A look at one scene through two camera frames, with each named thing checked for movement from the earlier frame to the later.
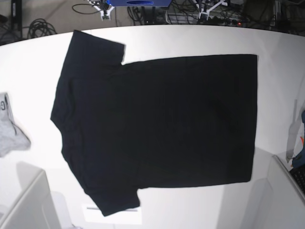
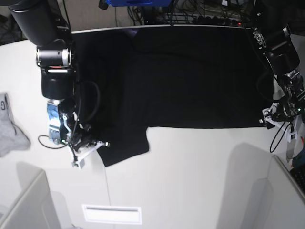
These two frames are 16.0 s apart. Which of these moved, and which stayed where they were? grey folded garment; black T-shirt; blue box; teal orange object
Moved: black T-shirt
Stayed: blue box; teal orange object; grey folded garment
